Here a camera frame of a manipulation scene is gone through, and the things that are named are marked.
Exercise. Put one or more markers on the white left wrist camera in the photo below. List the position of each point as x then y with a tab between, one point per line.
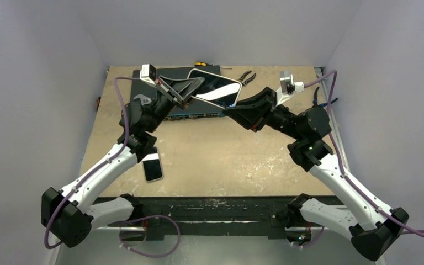
148	74

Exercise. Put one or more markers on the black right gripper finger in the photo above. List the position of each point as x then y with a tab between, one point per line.
243	116
265	98

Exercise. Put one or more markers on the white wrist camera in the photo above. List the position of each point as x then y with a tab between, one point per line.
148	74
287	84

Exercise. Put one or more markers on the yellow black screwdriver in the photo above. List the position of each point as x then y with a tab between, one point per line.
203	64

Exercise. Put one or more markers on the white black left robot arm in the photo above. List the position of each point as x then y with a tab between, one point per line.
69	214

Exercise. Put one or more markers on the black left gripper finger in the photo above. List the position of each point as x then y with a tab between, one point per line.
182	87
188	94

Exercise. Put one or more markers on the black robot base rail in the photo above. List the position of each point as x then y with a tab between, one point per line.
272	217

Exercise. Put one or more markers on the red handled adjustable wrench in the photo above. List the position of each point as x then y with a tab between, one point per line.
142	99

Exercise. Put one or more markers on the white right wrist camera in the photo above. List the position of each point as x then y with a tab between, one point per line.
287	84

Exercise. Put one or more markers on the phone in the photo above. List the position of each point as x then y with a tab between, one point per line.
152	167
217	90

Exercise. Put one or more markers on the phone in clear case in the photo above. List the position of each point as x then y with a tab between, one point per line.
152	167

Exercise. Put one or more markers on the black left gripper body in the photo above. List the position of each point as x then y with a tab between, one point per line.
168	94

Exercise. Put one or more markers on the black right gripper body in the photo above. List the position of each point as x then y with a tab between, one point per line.
266	108

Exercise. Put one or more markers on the black grey wire stripper pliers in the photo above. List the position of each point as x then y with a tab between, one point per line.
247	77

